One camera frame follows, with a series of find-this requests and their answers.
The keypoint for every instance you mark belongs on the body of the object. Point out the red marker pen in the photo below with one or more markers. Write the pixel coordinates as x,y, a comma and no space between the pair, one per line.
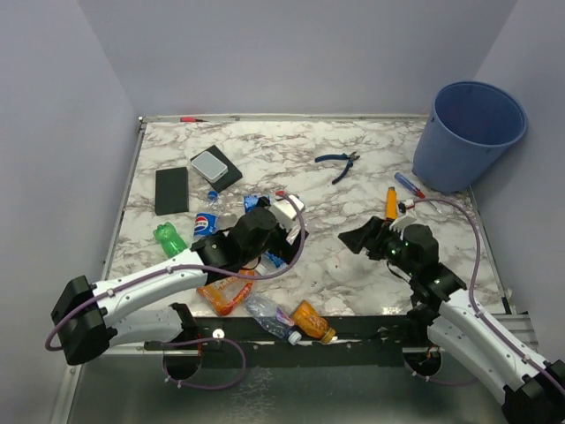
192,120

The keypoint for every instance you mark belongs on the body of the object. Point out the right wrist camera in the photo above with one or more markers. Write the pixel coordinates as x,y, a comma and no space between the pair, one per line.
406,216

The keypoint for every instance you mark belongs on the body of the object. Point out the crushed orange label bottle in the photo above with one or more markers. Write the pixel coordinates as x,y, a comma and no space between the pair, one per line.
226,295

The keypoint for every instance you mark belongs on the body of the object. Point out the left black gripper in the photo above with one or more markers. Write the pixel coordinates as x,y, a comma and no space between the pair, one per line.
283,248

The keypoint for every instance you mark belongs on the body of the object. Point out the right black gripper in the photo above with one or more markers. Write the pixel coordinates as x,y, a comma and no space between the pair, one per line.
375,228

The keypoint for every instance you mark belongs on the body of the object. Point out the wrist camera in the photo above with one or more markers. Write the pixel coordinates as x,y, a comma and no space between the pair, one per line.
284,213
406,216

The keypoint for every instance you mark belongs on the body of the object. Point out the green bear shaped bottle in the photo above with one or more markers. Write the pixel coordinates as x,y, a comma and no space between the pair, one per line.
170,241

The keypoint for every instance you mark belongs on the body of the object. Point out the black foam block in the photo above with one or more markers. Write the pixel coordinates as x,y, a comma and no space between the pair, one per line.
171,191

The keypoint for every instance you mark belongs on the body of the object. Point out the black flat box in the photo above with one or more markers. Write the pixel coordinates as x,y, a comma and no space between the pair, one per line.
233,175

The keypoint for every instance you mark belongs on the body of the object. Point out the small orange juice bottle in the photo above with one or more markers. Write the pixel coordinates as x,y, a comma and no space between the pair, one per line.
311,323

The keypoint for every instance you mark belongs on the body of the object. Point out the crushed bottle blue cap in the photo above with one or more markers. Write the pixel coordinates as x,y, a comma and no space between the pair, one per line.
231,205

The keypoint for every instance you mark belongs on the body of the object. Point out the orange utility knife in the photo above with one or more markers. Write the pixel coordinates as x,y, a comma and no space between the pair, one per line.
391,211

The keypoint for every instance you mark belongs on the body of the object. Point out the black mounting rail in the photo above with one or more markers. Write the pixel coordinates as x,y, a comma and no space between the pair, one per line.
380,340

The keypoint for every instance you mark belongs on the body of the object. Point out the small clear water bottle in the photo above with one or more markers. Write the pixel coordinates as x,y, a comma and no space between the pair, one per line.
272,318

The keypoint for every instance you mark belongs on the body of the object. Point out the blue plastic bin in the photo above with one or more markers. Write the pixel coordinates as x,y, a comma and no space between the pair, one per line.
470,126

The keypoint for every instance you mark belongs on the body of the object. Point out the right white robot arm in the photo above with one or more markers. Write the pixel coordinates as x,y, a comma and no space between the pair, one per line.
529,388

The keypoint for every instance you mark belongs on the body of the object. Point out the blue handled screwdriver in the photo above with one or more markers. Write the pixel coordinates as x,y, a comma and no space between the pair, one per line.
413,189

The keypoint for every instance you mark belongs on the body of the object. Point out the white grey router box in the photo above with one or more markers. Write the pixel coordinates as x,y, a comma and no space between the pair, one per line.
209,166

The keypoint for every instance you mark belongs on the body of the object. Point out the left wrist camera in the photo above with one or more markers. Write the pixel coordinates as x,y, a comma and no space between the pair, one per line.
284,213

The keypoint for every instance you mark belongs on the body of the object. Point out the clear bottle blue label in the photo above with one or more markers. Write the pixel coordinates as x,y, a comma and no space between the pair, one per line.
269,264

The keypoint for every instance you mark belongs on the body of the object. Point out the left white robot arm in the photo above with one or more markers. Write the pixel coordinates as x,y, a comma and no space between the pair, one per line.
89,317

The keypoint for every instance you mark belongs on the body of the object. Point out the Pepsi label bottle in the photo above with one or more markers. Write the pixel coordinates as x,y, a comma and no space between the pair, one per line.
205,224

